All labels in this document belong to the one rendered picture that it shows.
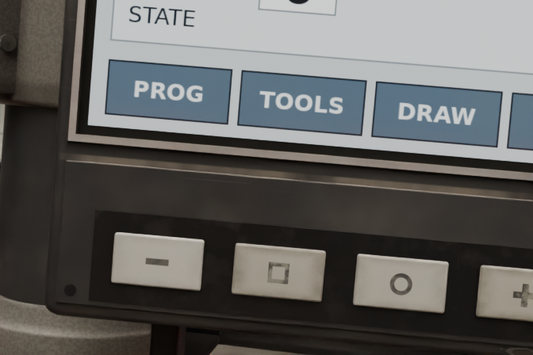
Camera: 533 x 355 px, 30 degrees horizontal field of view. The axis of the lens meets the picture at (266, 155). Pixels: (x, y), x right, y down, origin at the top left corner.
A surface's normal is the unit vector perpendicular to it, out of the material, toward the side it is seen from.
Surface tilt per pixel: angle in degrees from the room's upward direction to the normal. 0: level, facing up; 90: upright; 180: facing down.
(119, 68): 90
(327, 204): 90
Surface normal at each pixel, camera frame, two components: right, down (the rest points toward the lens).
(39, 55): -0.37, 0.02
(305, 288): -0.05, 0.05
